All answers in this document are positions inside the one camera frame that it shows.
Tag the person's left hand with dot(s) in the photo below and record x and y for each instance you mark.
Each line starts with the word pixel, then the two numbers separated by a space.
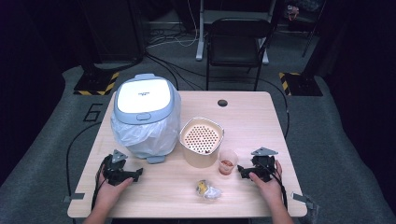
pixel 110 193

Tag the crumpled yellow and white wrapper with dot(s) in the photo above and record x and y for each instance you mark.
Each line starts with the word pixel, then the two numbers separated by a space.
pixel 208 189

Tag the black base plate striped edge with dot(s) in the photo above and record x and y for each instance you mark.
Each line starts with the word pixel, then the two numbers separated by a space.
pixel 303 84
pixel 95 83

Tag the white plastic trash bag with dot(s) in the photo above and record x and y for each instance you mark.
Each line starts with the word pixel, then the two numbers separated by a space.
pixel 146 137

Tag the white desk frame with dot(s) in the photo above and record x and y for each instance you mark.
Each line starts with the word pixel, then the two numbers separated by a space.
pixel 200 34

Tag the small clear plastic cup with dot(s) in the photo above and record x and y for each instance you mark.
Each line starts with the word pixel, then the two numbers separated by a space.
pixel 227 163

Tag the dark cabinet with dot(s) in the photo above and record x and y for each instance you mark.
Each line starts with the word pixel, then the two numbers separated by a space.
pixel 115 28

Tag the person's right hand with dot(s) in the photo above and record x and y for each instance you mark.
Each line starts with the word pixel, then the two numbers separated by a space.
pixel 267 186

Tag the grey metal table clamp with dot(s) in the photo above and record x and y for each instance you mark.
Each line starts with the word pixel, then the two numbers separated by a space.
pixel 303 199
pixel 74 197

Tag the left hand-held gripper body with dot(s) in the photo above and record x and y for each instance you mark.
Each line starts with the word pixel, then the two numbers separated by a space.
pixel 115 169

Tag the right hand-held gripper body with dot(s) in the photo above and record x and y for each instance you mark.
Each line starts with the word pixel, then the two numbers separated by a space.
pixel 264 163

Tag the black folding chair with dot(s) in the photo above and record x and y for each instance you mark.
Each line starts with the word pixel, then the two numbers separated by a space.
pixel 236 46

